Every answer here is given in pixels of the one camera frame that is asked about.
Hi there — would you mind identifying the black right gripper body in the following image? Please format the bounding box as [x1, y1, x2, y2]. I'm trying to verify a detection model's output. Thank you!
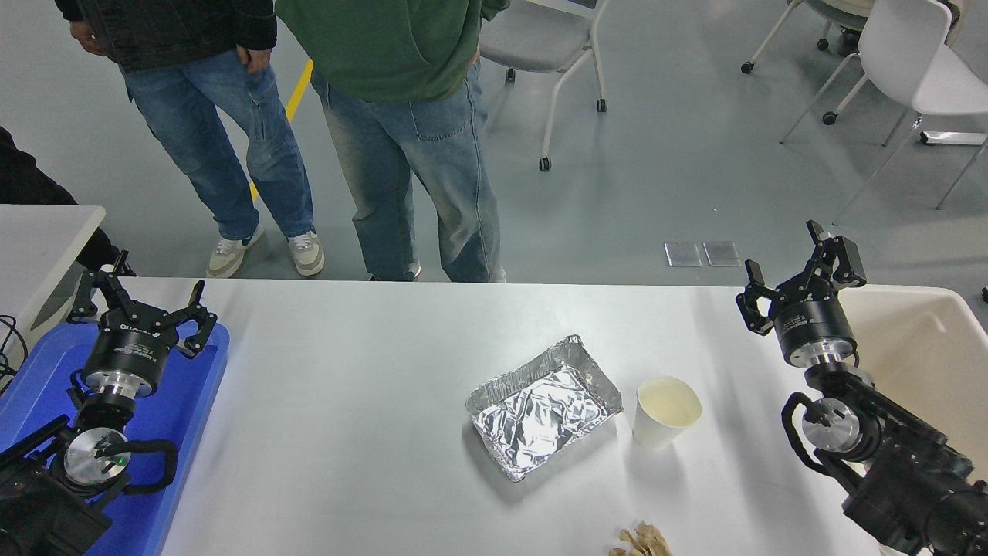
[772, 293, 856, 362]

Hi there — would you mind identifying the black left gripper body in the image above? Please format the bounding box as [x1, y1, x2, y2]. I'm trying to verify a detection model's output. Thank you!
[83, 318, 181, 385]

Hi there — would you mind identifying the white paper cup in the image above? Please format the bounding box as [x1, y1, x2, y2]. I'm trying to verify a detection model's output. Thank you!
[633, 375, 703, 451]

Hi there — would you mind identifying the silver foil tray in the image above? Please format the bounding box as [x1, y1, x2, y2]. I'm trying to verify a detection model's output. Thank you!
[465, 334, 624, 483]

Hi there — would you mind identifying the person's right hand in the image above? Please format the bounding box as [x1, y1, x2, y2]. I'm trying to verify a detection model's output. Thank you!
[68, 21, 109, 56]

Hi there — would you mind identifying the person's left hand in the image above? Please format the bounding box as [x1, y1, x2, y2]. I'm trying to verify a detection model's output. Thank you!
[235, 45, 275, 76]

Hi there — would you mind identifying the white side table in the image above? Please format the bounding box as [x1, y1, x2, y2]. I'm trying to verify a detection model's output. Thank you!
[0, 204, 107, 348]

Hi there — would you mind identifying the blue plastic tray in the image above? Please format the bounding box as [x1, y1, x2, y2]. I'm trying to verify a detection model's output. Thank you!
[0, 320, 231, 556]

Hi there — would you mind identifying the large pale plastic bin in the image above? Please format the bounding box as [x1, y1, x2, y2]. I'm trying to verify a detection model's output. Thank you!
[836, 286, 988, 556]

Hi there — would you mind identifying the person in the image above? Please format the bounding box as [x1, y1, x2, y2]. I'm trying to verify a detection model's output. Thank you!
[274, 0, 512, 283]
[0, 126, 136, 277]
[54, 0, 326, 279]

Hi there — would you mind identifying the white plastic chair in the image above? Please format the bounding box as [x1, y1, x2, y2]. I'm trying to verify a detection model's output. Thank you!
[780, 0, 988, 226]

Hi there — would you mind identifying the grey chair with casters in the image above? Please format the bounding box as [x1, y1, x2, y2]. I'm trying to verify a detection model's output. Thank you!
[479, 0, 609, 172]
[741, 0, 881, 126]

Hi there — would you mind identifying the crumpled tan paper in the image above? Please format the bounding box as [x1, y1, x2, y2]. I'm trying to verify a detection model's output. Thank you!
[608, 521, 672, 556]

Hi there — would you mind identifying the black cable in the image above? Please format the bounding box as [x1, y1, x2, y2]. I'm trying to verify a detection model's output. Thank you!
[0, 314, 30, 391]

